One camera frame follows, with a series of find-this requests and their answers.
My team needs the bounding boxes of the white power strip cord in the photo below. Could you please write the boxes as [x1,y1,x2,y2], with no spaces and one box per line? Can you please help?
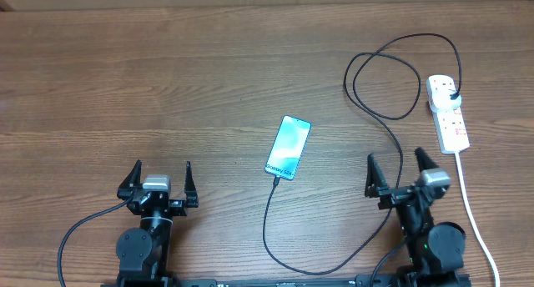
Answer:
[453,151,501,287]

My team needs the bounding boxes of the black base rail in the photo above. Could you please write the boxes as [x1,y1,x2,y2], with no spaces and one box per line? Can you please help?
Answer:
[99,273,401,287]

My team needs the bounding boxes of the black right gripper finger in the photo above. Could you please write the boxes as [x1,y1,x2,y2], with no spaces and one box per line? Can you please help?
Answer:
[365,154,389,198]
[414,147,438,172]

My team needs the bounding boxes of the white charger plug adapter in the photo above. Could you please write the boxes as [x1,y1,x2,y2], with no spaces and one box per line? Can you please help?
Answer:
[429,88,462,113]

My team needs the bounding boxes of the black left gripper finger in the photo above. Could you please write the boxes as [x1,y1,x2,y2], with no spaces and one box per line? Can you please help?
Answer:
[117,159,142,200]
[184,161,199,208]

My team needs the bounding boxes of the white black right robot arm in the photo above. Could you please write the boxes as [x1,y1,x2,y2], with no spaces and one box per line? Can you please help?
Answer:
[357,148,471,286]

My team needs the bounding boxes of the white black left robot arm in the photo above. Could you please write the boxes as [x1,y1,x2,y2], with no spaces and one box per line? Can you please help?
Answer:
[116,161,199,287]

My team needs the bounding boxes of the blue Samsung Galaxy smartphone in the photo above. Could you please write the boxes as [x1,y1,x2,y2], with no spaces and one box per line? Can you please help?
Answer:
[264,115,311,180]

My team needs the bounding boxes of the white power strip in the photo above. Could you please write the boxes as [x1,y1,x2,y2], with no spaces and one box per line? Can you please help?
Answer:
[426,74,470,154]

